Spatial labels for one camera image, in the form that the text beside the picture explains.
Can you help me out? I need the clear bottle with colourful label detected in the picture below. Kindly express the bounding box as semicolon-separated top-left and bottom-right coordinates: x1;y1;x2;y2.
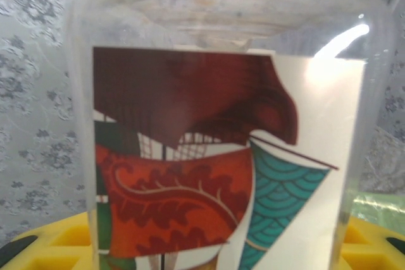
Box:
65;0;398;270

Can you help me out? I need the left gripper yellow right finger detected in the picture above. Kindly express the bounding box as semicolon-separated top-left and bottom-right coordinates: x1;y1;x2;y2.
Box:
340;216;405;270

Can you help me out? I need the green lined trash bin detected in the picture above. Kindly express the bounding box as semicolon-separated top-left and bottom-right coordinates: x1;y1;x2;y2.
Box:
351;191;405;220

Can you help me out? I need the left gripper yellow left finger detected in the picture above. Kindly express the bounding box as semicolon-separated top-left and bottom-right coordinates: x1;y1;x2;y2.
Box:
0;211;95;270

